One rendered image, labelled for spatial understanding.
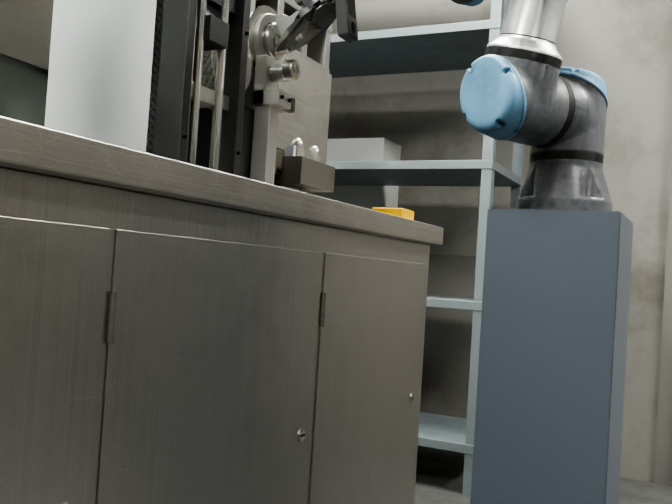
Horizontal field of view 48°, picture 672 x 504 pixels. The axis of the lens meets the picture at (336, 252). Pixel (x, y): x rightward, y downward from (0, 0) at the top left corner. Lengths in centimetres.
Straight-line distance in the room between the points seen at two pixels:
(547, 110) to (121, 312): 69
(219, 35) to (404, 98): 262
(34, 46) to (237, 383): 82
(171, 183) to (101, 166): 11
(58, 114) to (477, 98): 73
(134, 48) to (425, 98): 256
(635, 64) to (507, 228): 244
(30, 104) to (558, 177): 98
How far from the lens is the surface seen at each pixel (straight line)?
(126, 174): 82
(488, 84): 116
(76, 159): 77
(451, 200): 364
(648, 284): 344
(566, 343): 119
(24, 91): 157
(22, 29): 158
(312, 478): 131
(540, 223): 120
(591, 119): 127
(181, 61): 118
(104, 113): 137
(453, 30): 303
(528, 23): 119
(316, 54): 258
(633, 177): 349
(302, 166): 165
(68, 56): 145
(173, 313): 93
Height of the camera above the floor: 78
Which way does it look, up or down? 2 degrees up
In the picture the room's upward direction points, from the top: 4 degrees clockwise
